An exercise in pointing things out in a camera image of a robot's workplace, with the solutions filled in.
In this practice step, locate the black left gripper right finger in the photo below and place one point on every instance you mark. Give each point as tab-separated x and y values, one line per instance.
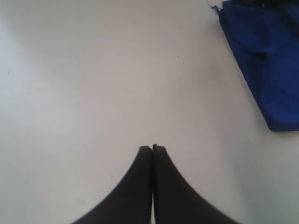
175	201

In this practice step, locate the blue towel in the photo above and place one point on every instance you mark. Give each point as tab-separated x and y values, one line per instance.
265	44

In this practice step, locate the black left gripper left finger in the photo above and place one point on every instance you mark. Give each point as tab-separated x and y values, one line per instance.
130	202

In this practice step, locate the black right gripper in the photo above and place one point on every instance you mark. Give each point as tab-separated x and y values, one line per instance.
263	3

